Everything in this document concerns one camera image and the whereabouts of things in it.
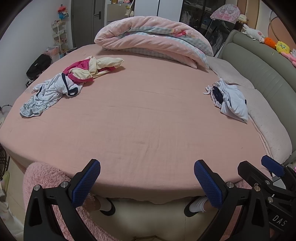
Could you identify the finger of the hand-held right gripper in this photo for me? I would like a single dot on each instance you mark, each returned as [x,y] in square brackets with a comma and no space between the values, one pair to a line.
[256,176]
[272,165]

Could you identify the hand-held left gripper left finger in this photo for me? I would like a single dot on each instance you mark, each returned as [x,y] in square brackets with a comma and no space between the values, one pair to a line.
[86,183]

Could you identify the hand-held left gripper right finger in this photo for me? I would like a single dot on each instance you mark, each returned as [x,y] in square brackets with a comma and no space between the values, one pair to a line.
[209,185]

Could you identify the white garment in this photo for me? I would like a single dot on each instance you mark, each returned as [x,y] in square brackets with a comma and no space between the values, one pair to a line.
[233,102]
[53,88]

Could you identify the person's right foot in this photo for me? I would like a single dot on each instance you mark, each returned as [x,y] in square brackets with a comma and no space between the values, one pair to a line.
[196,206]

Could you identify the person's foot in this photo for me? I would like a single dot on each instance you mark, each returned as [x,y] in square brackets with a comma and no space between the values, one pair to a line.
[196,206]
[105,206]

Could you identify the person's left foot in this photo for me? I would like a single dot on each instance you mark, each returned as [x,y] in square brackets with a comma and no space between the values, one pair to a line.
[105,206]

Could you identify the pink fluffy robe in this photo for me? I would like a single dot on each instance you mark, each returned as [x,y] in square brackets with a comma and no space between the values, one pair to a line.
[46,176]

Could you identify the folded white garment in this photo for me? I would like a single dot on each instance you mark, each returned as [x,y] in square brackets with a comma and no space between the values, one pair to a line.
[233,102]

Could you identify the bed with pink sheet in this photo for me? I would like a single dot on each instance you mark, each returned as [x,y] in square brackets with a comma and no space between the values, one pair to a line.
[143,127]

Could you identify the grey-green padded headboard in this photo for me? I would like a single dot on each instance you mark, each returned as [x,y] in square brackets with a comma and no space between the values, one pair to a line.
[266,76]

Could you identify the folded navy garment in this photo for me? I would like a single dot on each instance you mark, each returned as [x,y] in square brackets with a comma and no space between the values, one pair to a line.
[217,93]

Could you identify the pink plush toy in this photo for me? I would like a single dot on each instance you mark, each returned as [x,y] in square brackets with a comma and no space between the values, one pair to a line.
[291,58]

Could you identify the yellow plush toy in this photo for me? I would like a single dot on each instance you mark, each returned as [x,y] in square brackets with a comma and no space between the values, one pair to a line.
[283,47]

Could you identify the cream and magenta garment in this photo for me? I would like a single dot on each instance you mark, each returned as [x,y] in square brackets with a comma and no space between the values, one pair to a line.
[101,63]

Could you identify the orange carrot plush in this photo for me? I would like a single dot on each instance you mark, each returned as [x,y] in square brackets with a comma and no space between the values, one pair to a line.
[270,42]

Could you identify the black bag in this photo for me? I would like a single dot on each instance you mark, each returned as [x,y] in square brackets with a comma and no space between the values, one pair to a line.
[38,67]

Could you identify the white rabbit plush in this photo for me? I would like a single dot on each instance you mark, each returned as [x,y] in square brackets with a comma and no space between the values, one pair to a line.
[253,33]

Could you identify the beige plush toy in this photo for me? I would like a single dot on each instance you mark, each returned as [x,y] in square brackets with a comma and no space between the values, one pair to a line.
[242,18]

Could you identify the white shelf rack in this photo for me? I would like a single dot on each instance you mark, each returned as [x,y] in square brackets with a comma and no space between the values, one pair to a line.
[59,34]

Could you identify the folded pink quilt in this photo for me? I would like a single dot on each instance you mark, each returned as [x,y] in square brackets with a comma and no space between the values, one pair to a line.
[148,44]

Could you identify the pink printed umbrella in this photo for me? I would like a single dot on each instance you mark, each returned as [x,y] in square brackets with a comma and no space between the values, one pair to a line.
[225,12]

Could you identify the grey door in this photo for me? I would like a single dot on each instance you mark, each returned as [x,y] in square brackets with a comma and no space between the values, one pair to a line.
[83,20]

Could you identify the dark glass wardrobe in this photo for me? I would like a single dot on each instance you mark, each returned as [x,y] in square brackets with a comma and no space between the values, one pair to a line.
[198,18]

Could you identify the white cabinet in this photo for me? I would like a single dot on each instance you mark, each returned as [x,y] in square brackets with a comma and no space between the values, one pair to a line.
[157,8]

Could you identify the red and blue wall plush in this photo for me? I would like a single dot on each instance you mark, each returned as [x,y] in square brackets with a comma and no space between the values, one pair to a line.
[63,12]

